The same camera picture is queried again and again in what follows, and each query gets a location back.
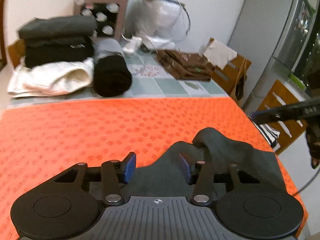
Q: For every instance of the white cloth on chair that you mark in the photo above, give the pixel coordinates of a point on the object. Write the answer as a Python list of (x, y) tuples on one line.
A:
[(217, 53)]

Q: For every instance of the pink cardboard box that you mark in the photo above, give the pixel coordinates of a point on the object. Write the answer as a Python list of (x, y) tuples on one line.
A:
[(109, 15)]

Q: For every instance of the brown crumpled garment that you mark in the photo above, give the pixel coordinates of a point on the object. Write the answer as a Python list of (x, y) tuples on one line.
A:
[(185, 66)]

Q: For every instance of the green checkered tablecloth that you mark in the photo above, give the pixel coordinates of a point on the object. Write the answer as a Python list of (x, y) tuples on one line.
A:
[(149, 80)]

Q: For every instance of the rolled black grey garment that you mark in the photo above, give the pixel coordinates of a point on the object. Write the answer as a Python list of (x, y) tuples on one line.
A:
[(111, 76)]

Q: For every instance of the white folded garment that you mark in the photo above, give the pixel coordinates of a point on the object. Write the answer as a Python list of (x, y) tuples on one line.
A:
[(52, 79)]

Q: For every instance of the wooden chair with cloth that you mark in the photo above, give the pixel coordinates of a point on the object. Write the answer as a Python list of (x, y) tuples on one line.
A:
[(233, 77)]

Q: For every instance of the folded dark clothes stack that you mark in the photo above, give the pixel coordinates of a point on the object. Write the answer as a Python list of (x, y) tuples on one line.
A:
[(59, 39)]

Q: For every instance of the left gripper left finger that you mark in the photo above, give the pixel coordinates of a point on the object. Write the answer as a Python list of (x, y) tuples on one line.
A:
[(71, 202)]

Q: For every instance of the clear plastic bag bundle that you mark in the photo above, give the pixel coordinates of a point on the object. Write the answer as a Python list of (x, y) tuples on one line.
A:
[(150, 23)]

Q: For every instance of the striped folded clothes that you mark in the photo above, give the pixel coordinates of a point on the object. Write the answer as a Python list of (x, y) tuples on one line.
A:
[(270, 134)]

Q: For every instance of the dark grey garment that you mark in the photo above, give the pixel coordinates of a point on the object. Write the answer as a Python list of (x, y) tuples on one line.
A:
[(163, 177)]

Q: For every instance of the grey refrigerator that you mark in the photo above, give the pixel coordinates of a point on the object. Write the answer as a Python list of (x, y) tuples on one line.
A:
[(272, 34)]

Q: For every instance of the orange patterned mat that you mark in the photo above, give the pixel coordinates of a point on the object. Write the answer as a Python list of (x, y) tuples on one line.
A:
[(39, 141)]

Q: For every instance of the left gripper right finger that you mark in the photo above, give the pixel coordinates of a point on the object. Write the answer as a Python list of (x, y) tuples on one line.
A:
[(244, 204)]

